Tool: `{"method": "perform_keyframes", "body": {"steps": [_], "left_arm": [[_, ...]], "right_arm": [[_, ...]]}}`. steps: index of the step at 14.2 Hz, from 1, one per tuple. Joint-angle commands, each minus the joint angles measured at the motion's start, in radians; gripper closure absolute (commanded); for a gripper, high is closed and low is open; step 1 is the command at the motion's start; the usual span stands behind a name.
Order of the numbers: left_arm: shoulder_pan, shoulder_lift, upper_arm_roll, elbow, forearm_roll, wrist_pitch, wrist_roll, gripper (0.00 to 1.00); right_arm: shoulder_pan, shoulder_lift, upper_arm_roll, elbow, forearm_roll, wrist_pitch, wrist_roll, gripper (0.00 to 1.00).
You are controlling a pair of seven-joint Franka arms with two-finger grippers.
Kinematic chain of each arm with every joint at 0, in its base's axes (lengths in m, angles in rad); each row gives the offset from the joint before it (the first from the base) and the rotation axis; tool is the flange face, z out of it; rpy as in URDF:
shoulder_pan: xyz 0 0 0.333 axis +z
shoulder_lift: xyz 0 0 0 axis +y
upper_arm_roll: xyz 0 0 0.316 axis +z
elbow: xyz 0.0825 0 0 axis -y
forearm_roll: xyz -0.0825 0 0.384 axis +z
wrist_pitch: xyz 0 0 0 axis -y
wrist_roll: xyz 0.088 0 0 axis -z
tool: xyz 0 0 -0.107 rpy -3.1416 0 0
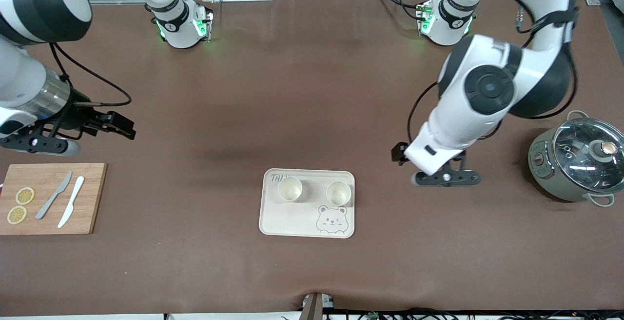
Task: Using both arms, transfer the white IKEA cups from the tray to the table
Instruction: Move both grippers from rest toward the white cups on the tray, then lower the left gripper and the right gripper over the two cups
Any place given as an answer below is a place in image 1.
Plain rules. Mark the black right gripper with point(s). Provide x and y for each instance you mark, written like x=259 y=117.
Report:
x=78 y=116

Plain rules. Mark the white plastic cup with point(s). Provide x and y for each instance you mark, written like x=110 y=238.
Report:
x=290 y=189
x=338 y=193

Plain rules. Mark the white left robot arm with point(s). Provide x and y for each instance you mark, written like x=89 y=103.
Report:
x=458 y=130

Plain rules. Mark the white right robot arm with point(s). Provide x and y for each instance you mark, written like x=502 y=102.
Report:
x=22 y=78

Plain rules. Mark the white plastic knife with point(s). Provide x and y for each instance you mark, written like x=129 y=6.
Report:
x=70 y=203

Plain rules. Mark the grey plastic knife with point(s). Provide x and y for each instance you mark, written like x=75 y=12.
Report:
x=51 y=199

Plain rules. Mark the wooden cutting board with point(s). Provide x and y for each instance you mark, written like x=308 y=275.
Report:
x=48 y=212

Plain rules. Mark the yellow lemon slice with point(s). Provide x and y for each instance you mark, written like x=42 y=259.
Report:
x=17 y=215
x=25 y=195

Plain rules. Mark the cream tray with bear print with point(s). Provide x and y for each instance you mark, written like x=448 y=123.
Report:
x=292 y=218

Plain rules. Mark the grey-green electric cooking pot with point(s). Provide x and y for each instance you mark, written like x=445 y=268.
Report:
x=541 y=166

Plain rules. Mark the glass pot lid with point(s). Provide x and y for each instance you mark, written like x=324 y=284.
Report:
x=577 y=156

